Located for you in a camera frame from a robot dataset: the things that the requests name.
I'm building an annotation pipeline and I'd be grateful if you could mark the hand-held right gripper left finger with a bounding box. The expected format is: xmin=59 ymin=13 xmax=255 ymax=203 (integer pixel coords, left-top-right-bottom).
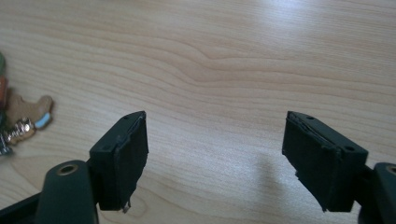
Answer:
xmin=89 ymin=110 xmax=149 ymax=214

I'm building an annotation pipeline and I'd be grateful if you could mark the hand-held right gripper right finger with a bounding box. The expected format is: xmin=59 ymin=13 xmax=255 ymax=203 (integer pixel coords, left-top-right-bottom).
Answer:
xmin=281 ymin=110 xmax=369 ymax=213

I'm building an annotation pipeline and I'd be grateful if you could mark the brown figure keychain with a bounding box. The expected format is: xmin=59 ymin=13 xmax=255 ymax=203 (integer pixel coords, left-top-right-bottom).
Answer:
xmin=0 ymin=50 xmax=54 ymax=157

